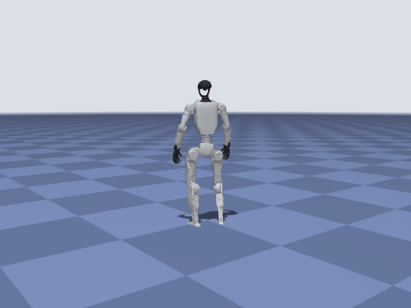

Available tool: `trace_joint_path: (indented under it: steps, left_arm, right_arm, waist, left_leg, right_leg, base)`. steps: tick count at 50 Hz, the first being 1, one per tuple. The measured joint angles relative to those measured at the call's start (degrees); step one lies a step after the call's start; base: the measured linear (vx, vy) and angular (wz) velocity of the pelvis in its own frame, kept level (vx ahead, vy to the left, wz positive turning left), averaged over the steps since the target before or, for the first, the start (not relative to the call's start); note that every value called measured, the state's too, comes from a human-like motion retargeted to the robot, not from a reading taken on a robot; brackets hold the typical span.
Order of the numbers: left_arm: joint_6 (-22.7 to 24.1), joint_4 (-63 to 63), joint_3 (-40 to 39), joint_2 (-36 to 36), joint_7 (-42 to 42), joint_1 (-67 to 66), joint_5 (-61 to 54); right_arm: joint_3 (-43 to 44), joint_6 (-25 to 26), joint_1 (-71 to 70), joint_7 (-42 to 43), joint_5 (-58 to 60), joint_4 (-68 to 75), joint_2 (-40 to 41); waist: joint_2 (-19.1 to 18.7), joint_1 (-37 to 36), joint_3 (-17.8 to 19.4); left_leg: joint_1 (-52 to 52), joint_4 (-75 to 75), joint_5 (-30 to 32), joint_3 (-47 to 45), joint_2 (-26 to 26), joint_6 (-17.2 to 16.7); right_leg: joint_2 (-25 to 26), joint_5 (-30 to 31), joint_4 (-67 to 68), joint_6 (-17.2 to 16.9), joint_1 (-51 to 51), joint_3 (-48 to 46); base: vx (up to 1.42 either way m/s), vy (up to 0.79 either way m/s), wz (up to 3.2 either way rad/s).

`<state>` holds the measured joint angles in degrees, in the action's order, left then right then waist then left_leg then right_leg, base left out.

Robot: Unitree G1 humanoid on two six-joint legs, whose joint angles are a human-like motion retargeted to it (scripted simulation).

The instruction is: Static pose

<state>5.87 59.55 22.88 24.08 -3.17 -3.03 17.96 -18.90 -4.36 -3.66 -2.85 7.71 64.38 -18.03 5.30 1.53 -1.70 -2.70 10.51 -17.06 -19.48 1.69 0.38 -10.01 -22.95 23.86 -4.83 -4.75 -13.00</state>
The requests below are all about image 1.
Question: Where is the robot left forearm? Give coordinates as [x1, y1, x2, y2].
[173, 125, 184, 149]

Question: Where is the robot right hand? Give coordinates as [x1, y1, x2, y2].
[221, 142, 231, 160]

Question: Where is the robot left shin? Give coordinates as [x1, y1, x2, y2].
[188, 184, 199, 224]

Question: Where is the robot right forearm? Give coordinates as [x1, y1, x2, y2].
[223, 128, 231, 146]

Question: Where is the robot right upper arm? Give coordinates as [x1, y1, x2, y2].
[217, 103, 231, 130]

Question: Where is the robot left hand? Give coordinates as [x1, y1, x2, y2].
[173, 145, 182, 164]

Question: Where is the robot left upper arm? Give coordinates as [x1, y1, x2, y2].
[179, 103, 196, 132]

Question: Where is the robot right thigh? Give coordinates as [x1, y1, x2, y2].
[211, 148, 223, 193]

